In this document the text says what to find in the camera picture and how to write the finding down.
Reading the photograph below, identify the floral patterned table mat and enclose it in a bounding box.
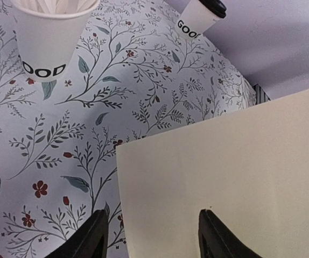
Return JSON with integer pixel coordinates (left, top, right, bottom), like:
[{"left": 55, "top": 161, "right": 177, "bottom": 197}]
[{"left": 0, "top": 1, "right": 256, "bottom": 257}]

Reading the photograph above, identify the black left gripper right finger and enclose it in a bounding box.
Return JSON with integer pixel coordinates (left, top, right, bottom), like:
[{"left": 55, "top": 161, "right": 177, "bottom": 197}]
[{"left": 198, "top": 209, "right": 261, "bottom": 258}]

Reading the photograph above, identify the white cup holding straws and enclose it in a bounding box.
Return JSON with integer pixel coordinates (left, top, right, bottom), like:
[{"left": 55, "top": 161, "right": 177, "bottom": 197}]
[{"left": 12, "top": 1, "right": 100, "bottom": 82}]

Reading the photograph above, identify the black plastic cup lid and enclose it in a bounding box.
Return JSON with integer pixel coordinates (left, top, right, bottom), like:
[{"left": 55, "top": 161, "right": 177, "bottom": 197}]
[{"left": 199, "top": 0, "right": 227, "bottom": 19}]

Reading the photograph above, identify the front aluminium rail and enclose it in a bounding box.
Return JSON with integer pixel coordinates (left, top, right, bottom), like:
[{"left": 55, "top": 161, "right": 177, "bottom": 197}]
[{"left": 253, "top": 84, "right": 270, "bottom": 105}]

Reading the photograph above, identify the bundle of white wrapped straws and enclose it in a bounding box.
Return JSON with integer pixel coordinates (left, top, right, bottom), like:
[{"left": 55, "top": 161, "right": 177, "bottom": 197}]
[{"left": 15, "top": 0, "right": 96, "bottom": 15}]

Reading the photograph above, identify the white paper coffee cup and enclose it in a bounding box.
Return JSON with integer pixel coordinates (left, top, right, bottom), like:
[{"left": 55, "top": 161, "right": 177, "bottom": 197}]
[{"left": 174, "top": 0, "right": 220, "bottom": 41}]

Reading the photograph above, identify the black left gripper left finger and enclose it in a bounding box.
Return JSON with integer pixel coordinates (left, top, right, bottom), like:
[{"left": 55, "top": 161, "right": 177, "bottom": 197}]
[{"left": 46, "top": 210, "right": 109, "bottom": 258}]

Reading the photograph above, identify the cream paper bag with handles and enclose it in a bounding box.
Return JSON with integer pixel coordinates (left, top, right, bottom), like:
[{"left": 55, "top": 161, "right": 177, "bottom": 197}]
[{"left": 116, "top": 89, "right": 309, "bottom": 257}]

